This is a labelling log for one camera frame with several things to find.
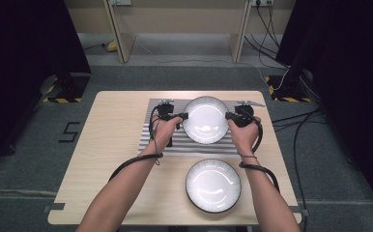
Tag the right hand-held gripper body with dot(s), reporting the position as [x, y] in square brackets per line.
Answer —
[244, 114]

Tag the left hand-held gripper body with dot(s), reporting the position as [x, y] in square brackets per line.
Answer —
[166, 110]

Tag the white plate with dark rim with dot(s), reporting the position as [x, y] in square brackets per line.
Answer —
[213, 187]
[205, 119]

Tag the person's left hand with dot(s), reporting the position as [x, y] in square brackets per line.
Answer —
[165, 132]

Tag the person's right hand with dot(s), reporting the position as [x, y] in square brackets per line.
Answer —
[245, 137]

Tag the grey striped placemat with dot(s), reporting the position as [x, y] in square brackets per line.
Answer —
[207, 150]

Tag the thin wrist band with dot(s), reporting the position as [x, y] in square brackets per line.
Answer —
[248, 157]

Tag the hazard-striped stand base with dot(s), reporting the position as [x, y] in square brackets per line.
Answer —
[289, 92]
[67, 90]

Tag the black tape floor mark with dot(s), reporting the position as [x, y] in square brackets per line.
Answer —
[69, 132]

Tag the grey tape strip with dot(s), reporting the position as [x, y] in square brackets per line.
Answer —
[54, 207]
[300, 211]

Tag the black curtain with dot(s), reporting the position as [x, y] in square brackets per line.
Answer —
[345, 64]
[20, 48]

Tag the beige wooden desk frame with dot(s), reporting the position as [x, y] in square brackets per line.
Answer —
[125, 42]

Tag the white wall socket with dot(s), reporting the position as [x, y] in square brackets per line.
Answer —
[262, 2]
[120, 2]

